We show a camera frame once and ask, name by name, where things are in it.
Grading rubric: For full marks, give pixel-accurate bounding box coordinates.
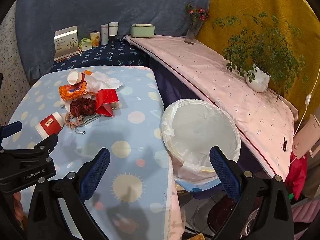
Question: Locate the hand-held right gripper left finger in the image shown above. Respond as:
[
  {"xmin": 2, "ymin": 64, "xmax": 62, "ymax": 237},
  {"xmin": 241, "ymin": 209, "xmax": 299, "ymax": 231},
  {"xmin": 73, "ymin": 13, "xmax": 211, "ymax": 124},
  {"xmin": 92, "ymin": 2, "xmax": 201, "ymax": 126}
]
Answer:
[{"xmin": 27, "ymin": 147, "xmax": 112, "ymax": 240}]

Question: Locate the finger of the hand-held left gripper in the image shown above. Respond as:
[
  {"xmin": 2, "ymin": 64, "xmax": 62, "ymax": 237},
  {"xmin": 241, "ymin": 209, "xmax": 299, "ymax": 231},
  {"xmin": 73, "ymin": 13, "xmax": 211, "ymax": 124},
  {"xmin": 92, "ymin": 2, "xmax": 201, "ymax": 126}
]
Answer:
[
  {"xmin": 0, "ymin": 121, "xmax": 23, "ymax": 143},
  {"xmin": 0, "ymin": 133, "xmax": 58, "ymax": 167}
]

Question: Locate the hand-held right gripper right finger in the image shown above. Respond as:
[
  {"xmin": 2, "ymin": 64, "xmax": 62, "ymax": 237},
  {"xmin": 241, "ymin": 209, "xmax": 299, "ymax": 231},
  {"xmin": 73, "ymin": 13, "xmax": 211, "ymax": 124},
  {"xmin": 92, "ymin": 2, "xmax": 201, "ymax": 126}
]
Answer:
[{"xmin": 209, "ymin": 146, "xmax": 294, "ymax": 240}]

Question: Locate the red and white paper cup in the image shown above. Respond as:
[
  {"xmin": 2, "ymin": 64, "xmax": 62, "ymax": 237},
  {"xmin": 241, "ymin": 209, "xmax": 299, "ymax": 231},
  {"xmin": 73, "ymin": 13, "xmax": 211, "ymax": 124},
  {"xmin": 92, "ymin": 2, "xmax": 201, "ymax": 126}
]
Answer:
[
  {"xmin": 34, "ymin": 112, "xmax": 67, "ymax": 139},
  {"xmin": 67, "ymin": 70, "xmax": 87, "ymax": 85}
]

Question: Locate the trash bin with white liner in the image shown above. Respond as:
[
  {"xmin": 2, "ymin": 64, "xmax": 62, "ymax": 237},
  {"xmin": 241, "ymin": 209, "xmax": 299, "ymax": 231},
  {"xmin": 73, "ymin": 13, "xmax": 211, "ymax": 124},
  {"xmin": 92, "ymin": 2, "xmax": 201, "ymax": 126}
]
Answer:
[{"xmin": 161, "ymin": 99, "xmax": 242, "ymax": 193}]

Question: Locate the white tissue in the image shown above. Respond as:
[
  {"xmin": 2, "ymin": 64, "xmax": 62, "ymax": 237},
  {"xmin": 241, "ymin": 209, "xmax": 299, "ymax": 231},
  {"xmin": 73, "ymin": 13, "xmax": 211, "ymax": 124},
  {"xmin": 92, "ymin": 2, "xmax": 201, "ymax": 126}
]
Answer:
[{"xmin": 59, "ymin": 96, "xmax": 72, "ymax": 110}]

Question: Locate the orange snack wrapper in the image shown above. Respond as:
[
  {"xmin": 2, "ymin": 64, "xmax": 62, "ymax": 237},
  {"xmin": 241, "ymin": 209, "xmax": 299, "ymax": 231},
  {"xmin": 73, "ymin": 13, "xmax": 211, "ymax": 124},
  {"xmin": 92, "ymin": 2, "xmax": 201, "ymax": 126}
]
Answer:
[{"xmin": 59, "ymin": 81, "xmax": 88, "ymax": 102}]

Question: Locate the dark pot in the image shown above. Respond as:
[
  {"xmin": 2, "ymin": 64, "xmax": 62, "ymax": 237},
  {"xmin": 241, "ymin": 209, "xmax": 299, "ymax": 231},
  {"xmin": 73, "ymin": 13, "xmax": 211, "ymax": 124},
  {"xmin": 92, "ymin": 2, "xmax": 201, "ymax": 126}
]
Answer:
[{"xmin": 207, "ymin": 196, "xmax": 253, "ymax": 233}]

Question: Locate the pink scrunchie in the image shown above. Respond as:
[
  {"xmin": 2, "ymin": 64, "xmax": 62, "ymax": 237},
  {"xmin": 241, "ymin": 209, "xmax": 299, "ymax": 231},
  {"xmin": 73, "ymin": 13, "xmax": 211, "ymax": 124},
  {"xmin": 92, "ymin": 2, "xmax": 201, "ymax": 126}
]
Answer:
[{"xmin": 65, "ymin": 112, "xmax": 84, "ymax": 130}]

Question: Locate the blue dotted tablecloth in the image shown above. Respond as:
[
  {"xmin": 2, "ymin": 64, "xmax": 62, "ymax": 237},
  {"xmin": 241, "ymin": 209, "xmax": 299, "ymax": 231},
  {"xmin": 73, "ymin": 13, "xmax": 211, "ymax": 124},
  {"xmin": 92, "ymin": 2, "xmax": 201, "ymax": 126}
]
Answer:
[{"xmin": 0, "ymin": 65, "xmax": 185, "ymax": 240}]

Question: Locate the dark red velvet scrunchie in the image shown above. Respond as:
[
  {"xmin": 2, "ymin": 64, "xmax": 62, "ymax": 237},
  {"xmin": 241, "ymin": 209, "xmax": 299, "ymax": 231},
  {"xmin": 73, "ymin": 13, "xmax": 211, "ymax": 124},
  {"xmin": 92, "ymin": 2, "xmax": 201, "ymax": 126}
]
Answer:
[{"xmin": 69, "ymin": 98, "xmax": 97, "ymax": 117}]

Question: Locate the red paper box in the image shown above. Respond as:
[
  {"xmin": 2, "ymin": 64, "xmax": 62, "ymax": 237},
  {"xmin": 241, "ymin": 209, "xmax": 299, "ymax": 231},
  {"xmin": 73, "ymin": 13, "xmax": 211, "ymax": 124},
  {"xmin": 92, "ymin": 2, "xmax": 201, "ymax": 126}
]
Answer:
[{"xmin": 95, "ymin": 88, "xmax": 119, "ymax": 118}]

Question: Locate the red cloth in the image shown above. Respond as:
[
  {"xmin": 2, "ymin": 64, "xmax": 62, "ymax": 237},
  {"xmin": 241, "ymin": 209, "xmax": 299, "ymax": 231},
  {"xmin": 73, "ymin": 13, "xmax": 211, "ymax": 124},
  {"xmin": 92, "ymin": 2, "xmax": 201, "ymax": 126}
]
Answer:
[{"xmin": 284, "ymin": 152, "xmax": 308, "ymax": 200}]

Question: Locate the pink quilted fabric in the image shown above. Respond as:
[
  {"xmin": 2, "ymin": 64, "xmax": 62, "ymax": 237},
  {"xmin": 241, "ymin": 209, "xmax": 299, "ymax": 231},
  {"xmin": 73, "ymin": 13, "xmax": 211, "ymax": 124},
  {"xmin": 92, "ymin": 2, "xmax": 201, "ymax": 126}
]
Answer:
[{"xmin": 291, "ymin": 197, "xmax": 320, "ymax": 228}]

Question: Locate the white paper towel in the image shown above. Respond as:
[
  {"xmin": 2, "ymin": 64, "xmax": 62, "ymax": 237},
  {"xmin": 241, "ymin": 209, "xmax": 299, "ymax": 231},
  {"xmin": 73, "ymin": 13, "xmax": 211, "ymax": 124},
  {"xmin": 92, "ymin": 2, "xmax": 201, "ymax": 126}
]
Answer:
[{"xmin": 85, "ymin": 70, "xmax": 125, "ymax": 97}]

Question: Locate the green plant in white pot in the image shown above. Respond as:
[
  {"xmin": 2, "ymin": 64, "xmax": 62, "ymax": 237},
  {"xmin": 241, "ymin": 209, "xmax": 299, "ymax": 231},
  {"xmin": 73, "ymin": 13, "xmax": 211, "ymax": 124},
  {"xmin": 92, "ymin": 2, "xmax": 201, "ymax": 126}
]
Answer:
[{"xmin": 212, "ymin": 11, "xmax": 309, "ymax": 103}]

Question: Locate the white card box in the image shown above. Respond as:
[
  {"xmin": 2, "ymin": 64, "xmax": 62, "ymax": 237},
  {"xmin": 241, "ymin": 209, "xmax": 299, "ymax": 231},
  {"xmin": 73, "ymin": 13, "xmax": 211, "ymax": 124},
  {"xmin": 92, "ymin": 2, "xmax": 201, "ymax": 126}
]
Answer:
[{"xmin": 54, "ymin": 26, "xmax": 82, "ymax": 62}]

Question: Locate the small green packet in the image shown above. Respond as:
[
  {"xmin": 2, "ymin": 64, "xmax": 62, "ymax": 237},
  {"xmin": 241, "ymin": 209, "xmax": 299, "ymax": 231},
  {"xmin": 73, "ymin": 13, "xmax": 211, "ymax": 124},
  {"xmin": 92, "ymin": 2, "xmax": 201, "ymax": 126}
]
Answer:
[{"xmin": 78, "ymin": 37, "xmax": 92, "ymax": 53}]

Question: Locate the pink embroidered cloth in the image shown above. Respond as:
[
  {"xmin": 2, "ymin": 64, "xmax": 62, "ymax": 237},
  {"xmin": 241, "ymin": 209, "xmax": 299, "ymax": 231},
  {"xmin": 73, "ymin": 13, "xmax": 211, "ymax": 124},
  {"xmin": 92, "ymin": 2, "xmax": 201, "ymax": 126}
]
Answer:
[{"xmin": 122, "ymin": 34, "xmax": 299, "ymax": 178}]

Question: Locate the yellow printed tin can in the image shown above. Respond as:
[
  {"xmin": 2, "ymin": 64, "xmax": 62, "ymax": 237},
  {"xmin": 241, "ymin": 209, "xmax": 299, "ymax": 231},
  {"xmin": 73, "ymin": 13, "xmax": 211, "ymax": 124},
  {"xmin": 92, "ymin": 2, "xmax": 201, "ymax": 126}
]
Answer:
[{"xmin": 90, "ymin": 31, "xmax": 101, "ymax": 48}]

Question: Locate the navy leaf print cloth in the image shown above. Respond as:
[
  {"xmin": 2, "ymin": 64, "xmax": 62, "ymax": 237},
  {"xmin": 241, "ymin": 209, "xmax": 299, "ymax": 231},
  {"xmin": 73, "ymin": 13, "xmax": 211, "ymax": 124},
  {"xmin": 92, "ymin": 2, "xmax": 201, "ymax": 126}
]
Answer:
[{"xmin": 51, "ymin": 39, "xmax": 150, "ymax": 73}]

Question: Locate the white tube bottle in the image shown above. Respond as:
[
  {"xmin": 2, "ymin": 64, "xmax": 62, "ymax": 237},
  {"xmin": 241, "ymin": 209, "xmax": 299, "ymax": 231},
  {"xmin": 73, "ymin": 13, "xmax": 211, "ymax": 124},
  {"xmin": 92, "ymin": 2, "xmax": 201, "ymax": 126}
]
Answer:
[{"xmin": 101, "ymin": 24, "xmax": 109, "ymax": 45}]

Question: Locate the white flask with dark base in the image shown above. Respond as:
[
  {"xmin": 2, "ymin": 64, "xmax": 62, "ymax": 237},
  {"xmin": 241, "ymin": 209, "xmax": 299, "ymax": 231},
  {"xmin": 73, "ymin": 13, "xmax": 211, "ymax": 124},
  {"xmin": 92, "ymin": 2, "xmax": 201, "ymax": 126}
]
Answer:
[{"xmin": 108, "ymin": 22, "xmax": 119, "ymax": 43}]

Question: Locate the glass vase with pink flowers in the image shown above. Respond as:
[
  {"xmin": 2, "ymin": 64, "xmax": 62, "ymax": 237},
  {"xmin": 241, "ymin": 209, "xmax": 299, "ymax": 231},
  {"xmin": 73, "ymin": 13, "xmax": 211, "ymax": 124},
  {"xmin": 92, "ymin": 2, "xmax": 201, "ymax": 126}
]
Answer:
[{"xmin": 184, "ymin": 2, "xmax": 210, "ymax": 45}]

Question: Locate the green tissue box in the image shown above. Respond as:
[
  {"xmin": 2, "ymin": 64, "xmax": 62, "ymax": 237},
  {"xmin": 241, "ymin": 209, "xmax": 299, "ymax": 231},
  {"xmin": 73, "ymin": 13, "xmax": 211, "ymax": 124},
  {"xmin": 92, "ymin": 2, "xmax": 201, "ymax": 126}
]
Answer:
[{"xmin": 130, "ymin": 23, "xmax": 155, "ymax": 39}]

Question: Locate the blue blanket backdrop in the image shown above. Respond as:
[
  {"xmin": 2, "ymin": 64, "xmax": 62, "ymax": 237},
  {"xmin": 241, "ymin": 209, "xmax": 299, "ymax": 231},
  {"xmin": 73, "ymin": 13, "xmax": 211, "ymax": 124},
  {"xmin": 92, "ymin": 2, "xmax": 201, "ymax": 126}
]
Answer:
[{"xmin": 15, "ymin": 0, "xmax": 214, "ymax": 73}]

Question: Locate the grey drawstring pouch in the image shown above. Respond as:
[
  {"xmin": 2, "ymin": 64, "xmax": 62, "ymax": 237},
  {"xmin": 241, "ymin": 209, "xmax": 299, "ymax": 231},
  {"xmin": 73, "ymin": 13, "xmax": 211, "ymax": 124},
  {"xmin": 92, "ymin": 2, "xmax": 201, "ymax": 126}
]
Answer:
[{"xmin": 75, "ymin": 114, "xmax": 100, "ymax": 135}]

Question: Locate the white cable with switch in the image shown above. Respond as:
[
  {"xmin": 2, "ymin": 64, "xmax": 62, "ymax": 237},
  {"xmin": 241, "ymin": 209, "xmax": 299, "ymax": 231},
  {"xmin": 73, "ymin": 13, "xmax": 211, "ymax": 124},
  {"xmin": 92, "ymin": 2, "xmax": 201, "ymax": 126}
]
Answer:
[{"xmin": 291, "ymin": 79, "xmax": 316, "ymax": 165}]

